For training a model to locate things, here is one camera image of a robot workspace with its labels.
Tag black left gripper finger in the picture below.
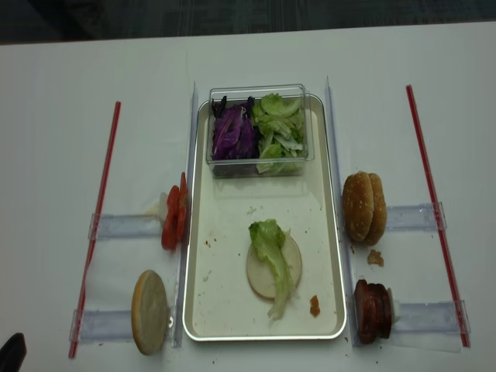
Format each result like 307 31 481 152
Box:
0 332 26 372

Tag meat patty slice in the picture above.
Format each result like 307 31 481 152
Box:
353 279 379 345

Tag front tomato slice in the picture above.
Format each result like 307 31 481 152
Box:
161 185 180 250

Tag tomato slice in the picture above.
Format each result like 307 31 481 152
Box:
176 172 188 240
161 185 180 250

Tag back tomato slice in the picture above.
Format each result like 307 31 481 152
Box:
176 172 188 240

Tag green lettuce leaf on bun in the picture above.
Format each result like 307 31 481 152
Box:
249 219 295 320

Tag meat crumb on tray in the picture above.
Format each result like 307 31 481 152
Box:
310 295 321 317

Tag green lettuce pile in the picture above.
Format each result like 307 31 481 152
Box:
251 93 308 175

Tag bread crumb on table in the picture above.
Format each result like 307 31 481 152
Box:
367 249 384 267

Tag upright bun half left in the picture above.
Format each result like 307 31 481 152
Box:
131 270 169 356

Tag left red straw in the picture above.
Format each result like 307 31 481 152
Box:
68 101 122 360

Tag red straw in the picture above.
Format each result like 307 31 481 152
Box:
68 101 122 360
405 84 471 348

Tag white pusher block upper left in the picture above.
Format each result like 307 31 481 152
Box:
143 192 168 224

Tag white pusher block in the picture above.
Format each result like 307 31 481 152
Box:
387 288 401 332
143 192 168 224

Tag cream metal serving tray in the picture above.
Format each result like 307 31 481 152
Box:
183 95 346 341

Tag bottom bun slice on tray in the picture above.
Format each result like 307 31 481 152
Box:
246 232 302 300

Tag purple cabbage leaves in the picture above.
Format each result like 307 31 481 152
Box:
211 96 260 160

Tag clear plastic salad container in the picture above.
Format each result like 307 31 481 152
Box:
205 84 314 178

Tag front sesame bun top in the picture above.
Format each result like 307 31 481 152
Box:
342 171 374 242

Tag sesame bun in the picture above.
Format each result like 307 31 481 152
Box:
342 171 374 242
364 173 388 246

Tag rear sesame bun top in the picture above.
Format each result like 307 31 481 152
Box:
364 173 388 246

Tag white pusher block lower right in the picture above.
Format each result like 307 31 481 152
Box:
387 288 401 332

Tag right red straw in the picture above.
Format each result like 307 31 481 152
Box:
405 84 471 348

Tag lower left clear rail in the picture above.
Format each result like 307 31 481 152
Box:
69 310 133 343

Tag upper left clear rail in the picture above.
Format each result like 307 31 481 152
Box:
88 214 163 240

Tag right long clear rail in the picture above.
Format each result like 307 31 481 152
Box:
325 77 360 347

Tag lower right clear rail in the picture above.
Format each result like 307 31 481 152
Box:
393 300 471 334

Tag upper right clear rail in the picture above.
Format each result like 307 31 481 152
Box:
386 202 446 231

